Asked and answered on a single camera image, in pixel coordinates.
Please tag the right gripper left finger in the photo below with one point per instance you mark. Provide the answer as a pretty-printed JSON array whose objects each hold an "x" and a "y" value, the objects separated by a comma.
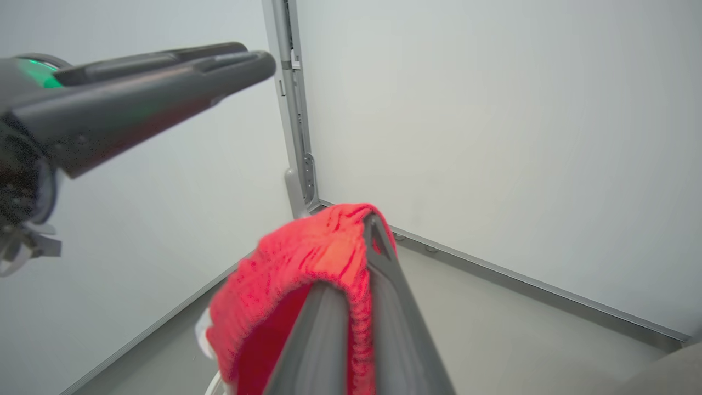
[{"x": 323, "y": 351}]

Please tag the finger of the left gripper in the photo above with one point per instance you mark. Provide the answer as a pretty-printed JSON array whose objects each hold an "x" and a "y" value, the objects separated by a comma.
[
  {"x": 153, "y": 57},
  {"x": 137, "y": 104}
]

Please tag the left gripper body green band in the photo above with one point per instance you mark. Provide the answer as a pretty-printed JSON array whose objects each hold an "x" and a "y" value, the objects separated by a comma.
[{"x": 22, "y": 181}]

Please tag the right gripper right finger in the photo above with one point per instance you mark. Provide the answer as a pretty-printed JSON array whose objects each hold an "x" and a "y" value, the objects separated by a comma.
[{"x": 400, "y": 340}]

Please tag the red knit clothing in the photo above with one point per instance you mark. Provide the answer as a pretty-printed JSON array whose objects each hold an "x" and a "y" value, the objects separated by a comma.
[{"x": 285, "y": 258}]

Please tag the white laundry basket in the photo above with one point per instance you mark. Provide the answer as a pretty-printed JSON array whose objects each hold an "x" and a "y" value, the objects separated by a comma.
[{"x": 204, "y": 336}]

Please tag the grey metal floor rail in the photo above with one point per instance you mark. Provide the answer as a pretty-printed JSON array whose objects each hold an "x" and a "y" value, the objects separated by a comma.
[
  {"x": 521, "y": 282},
  {"x": 148, "y": 332}
]

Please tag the grey metal corner post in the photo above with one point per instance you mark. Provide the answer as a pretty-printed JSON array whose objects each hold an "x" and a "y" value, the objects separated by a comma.
[{"x": 293, "y": 109}]

